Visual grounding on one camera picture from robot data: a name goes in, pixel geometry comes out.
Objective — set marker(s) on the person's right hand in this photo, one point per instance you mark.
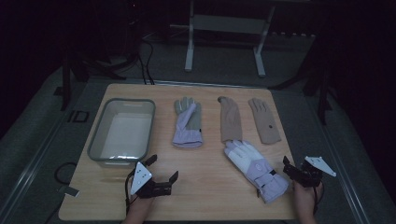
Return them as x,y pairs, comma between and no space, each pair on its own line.
305,197

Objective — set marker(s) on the purple grey ski glove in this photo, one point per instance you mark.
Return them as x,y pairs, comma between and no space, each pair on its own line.
186,137

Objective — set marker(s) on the purple white ski glove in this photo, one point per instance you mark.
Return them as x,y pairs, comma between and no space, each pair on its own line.
249,161

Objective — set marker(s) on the white metal stand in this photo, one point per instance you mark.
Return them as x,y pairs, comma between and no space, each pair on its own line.
224,23

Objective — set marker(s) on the grey tape piece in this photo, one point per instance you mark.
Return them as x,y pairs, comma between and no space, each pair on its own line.
69,190

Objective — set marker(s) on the silver floor strip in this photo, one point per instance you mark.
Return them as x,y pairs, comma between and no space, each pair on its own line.
202,84

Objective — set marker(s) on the black tripod stand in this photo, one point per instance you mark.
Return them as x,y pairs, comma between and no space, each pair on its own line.
66,84

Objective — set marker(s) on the beige knit glove dark button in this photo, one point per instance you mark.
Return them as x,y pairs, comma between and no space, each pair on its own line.
264,124

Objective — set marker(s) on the black metal stand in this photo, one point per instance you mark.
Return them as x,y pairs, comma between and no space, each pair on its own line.
323,99

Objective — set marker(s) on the beige knit glove grey fingertip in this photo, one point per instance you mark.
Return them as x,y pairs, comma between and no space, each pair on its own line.
230,121

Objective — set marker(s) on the clear plastic bin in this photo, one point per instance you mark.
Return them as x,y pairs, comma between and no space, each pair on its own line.
124,137

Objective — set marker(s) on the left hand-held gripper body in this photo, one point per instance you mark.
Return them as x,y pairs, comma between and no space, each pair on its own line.
141,177

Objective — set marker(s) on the person's left hand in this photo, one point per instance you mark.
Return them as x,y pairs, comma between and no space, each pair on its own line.
140,207

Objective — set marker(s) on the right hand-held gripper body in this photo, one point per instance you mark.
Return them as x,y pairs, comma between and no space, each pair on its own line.
308,175

